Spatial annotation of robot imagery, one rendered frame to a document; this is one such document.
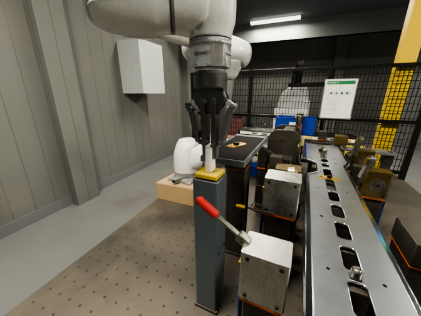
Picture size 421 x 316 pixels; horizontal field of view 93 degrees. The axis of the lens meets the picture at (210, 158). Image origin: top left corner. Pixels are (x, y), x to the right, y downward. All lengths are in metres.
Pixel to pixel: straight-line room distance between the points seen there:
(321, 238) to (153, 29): 0.61
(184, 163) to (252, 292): 0.89
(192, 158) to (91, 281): 0.74
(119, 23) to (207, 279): 0.66
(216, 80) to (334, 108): 1.58
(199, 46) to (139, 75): 2.88
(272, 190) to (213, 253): 0.24
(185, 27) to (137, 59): 2.88
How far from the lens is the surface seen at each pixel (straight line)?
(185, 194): 1.22
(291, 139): 0.95
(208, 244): 0.59
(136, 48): 3.34
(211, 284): 0.69
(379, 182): 1.06
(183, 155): 1.22
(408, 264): 0.70
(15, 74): 2.77
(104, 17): 0.48
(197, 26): 0.45
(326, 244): 0.59
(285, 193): 0.62
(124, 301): 0.85
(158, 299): 0.82
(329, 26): 6.64
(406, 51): 2.07
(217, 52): 0.44
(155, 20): 0.46
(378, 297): 0.53
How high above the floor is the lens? 1.35
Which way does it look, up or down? 18 degrees down
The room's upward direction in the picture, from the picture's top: straight up
